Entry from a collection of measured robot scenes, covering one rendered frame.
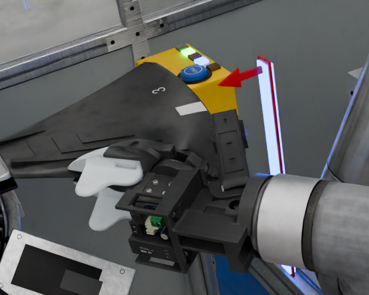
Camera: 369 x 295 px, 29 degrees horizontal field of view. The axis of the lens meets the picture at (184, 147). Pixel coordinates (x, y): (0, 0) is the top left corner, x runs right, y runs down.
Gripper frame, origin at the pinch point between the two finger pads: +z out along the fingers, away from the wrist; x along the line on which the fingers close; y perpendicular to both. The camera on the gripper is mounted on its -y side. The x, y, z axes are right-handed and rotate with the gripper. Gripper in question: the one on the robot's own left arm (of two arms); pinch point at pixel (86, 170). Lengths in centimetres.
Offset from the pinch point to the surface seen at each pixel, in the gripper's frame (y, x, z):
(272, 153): -22.1, 14.1, -9.3
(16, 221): -3.5, 14.5, 18.4
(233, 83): -20.1, 2.5, -7.1
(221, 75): -39.5, 15.1, 5.4
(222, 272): -35, 57, 12
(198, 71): -38.2, 13.9, 8.6
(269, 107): -22.4, 7.3, -9.9
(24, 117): -47, 35, 59
